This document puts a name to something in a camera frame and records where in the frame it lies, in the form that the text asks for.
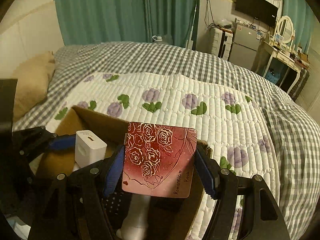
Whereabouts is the white plastic bottle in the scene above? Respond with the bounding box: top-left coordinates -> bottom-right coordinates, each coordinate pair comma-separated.
116,194 -> 151,240

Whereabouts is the floral quilted bedspread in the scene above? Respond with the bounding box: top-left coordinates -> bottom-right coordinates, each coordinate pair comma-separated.
46,71 -> 281,240

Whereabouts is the blue laundry basket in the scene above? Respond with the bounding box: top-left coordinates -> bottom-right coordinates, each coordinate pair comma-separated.
265,69 -> 280,85

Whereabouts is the oval vanity mirror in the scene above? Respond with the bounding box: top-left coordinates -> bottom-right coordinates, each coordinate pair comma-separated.
275,15 -> 295,44

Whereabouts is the white vanity table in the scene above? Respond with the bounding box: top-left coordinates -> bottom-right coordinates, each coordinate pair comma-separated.
260,41 -> 303,94

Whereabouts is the open cardboard box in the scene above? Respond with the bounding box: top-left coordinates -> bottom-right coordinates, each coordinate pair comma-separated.
36,106 -> 204,239

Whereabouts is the grey checked bed sheet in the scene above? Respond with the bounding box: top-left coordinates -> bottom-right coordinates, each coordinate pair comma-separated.
14,42 -> 319,239

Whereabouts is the black wall television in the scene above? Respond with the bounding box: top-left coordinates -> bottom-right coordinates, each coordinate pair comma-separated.
235,0 -> 278,28

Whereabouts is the clear water jug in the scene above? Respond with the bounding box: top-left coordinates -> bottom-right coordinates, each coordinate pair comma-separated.
152,34 -> 172,45

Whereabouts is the green curtain by window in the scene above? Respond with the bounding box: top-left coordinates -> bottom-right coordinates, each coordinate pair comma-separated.
283,0 -> 315,54

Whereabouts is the beige pillow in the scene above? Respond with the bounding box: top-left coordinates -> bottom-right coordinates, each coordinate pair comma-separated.
12,51 -> 56,122

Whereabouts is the white suitcase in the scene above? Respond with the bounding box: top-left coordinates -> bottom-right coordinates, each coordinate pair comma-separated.
209,27 -> 233,61

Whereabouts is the red rose tin box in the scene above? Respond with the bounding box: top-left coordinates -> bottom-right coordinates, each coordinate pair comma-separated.
122,122 -> 197,198

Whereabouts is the white charger cube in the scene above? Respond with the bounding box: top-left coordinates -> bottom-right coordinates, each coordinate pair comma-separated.
75,130 -> 107,168

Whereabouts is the silver mini fridge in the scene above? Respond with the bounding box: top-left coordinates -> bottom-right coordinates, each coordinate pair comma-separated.
228,24 -> 262,70

